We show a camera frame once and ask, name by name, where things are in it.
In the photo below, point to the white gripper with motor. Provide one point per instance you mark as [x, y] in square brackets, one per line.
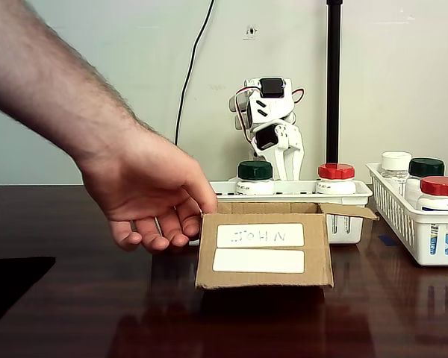
[284, 151]

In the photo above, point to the green-capped white bottle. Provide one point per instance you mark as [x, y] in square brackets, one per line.
[426, 168]
[254, 171]

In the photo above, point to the brown cardboard box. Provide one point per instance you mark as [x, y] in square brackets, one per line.
[317, 257]

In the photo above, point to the hairy bare forearm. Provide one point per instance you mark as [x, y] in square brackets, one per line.
[41, 74]

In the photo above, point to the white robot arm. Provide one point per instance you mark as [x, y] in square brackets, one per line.
[269, 106]

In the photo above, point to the white plastic basket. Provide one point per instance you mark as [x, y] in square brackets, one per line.
[395, 223]
[295, 188]

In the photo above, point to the red-capped white bottle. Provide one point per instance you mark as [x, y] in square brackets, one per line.
[336, 172]
[440, 186]

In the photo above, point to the white cap clear bottle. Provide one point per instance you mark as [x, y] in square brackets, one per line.
[395, 160]

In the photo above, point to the person's bare hand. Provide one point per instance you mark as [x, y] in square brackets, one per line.
[145, 186]

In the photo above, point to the white label with handwriting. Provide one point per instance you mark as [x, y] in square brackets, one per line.
[295, 235]

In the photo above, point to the blank white label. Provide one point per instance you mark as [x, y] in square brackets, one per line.
[259, 261]

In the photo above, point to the black vertical pole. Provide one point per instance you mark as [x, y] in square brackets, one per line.
[334, 74]

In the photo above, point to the blue tape piece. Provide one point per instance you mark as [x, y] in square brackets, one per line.
[388, 241]

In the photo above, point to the black mat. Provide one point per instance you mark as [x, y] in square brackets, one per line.
[7, 283]

